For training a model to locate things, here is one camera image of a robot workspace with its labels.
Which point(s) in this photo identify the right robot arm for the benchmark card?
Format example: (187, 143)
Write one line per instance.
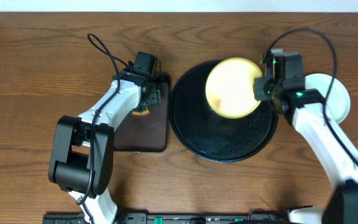
(338, 157)

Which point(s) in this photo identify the black round serving tray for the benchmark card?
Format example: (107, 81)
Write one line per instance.
(209, 135)

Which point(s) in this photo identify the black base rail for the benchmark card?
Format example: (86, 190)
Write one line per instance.
(143, 218)

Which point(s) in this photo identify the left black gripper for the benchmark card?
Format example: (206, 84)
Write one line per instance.
(154, 94)

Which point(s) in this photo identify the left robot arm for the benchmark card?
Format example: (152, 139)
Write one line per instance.
(83, 146)

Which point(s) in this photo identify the black rectangular water tray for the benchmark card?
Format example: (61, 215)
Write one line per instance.
(146, 133)

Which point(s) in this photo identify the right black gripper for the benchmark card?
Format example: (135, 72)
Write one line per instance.
(259, 83)

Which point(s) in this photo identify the yellow plate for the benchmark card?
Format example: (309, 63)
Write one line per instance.
(230, 87)

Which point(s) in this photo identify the yellow green scrub sponge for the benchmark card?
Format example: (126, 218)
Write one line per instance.
(141, 111)

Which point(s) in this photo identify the light blue plate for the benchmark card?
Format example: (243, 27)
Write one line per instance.
(339, 101)

